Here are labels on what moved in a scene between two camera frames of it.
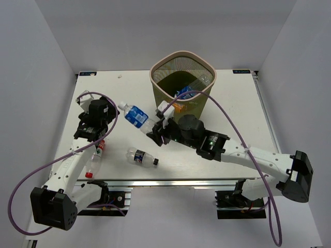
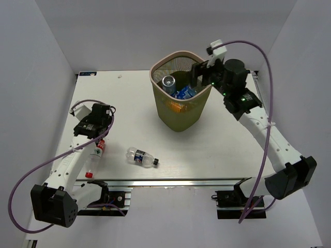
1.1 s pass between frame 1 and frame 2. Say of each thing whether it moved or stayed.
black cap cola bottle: stayed
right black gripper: moved
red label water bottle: stayed
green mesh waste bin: stayed
